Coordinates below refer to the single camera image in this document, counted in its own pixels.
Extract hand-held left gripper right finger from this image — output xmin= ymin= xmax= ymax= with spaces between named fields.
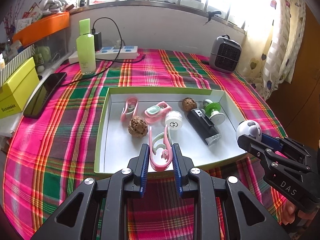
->
xmin=171 ymin=143 xmax=292 ymax=240

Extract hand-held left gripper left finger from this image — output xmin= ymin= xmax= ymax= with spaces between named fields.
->
xmin=30 ymin=143 xmax=150 ymax=240

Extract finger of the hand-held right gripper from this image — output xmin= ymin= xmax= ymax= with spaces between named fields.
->
xmin=261 ymin=132 xmax=312 ymax=170
xmin=237 ymin=134 xmax=315 ymax=178

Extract pink plastic clip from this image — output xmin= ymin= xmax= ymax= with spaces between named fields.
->
xmin=121 ymin=97 xmax=139 ymax=121
xmin=149 ymin=124 xmax=174 ymax=172

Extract green white cardboard box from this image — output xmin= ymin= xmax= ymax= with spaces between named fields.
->
xmin=94 ymin=86 xmax=248 ymax=174

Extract pitted brown walnut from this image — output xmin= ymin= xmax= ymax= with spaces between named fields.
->
xmin=128 ymin=116 xmax=148 ymax=138

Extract green white spool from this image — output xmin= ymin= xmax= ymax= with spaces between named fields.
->
xmin=204 ymin=101 xmax=227 ymax=126

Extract white round cap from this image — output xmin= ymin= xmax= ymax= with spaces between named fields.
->
xmin=164 ymin=111 xmax=182 ymax=132

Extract black handheld device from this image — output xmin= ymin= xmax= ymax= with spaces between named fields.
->
xmin=187 ymin=109 xmax=222 ymax=145

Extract pink clip with mint pad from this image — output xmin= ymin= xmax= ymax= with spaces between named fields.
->
xmin=144 ymin=101 xmax=173 ymax=125

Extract wrinkled brown walnut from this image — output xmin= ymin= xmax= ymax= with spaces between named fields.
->
xmin=182 ymin=97 xmax=197 ymax=112

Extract person's right hand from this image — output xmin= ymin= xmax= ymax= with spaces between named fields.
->
xmin=280 ymin=196 xmax=314 ymax=228

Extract pink green plaid blanket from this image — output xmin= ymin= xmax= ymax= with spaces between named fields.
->
xmin=2 ymin=47 xmax=288 ymax=240

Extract grey small space heater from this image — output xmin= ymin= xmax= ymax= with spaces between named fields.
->
xmin=209 ymin=35 xmax=242 ymax=74

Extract heart print curtain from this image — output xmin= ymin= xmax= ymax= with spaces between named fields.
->
xmin=244 ymin=0 xmax=308 ymax=100

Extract white blue power strip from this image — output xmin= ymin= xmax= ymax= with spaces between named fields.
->
xmin=95 ymin=45 xmax=139 ymax=60

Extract black smartphone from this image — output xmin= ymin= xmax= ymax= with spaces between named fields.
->
xmin=23 ymin=72 xmax=68 ymax=119

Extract white extension socket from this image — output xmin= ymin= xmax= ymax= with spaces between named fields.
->
xmin=68 ymin=51 xmax=80 ymax=65

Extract light green bottle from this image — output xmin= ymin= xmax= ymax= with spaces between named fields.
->
xmin=76 ymin=19 xmax=97 ymax=75

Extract black clip on windowsill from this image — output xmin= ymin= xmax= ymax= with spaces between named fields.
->
xmin=203 ymin=10 xmax=222 ymax=25

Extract black charger plug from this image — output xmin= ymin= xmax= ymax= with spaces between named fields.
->
xmin=92 ymin=31 xmax=103 ymax=52

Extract yellow-green cardboard box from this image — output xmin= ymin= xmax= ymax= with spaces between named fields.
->
xmin=0 ymin=57 xmax=40 ymax=120

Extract clear plastic storage box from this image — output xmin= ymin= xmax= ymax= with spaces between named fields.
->
xmin=32 ymin=27 xmax=75 ymax=68

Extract zigzag striped gift box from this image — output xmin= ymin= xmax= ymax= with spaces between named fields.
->
xmin=0 ymin=44 xmax=35 ymax=87

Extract orange plastic bin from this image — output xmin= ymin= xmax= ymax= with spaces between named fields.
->
xmin=12 ymin=11 xmax=70 ymax=47

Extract white grey work gloves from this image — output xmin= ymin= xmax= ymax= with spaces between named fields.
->
xmin=40 ymin=0 xmax=75 ymax=14

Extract colourful paper cards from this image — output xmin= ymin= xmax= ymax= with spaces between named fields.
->
xmin=15 ymin=2 xmax=43 ymax=30

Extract pink flower branches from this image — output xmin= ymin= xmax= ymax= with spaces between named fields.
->
xmin=2 ymin=0 xmax=23 ymax=40

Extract black charging cable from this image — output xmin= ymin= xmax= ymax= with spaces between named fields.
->
xmin=60 ymin=17 xmax=147 ymax=87

